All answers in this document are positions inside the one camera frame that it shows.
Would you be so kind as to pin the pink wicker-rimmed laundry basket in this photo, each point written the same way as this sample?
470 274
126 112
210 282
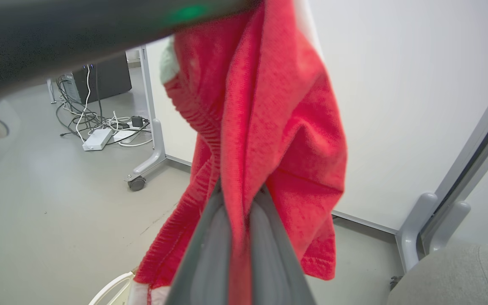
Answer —
112 289

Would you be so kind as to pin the wide white partition panel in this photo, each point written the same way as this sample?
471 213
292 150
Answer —
396 106

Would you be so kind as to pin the small black power adapter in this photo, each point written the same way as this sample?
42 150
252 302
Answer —
137 121

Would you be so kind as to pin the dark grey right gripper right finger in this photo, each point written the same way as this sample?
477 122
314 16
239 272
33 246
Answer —
273 262

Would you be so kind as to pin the black partition caster wheel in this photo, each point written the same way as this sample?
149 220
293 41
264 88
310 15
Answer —
137 183

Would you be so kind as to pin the grey metal table leg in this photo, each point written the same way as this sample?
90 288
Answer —
51 91

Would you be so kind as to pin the small white power adapter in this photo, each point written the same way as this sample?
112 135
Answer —
124 135

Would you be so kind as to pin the grey fabric sofa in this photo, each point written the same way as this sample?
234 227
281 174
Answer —
460 275

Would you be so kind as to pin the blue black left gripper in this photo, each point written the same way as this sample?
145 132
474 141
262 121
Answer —
57 34

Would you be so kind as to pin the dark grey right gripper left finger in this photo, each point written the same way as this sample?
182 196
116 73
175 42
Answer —
206 262

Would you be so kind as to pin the red garment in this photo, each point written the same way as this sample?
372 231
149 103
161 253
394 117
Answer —
278 127

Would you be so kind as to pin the black computer case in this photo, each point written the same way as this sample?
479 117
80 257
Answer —
108 78

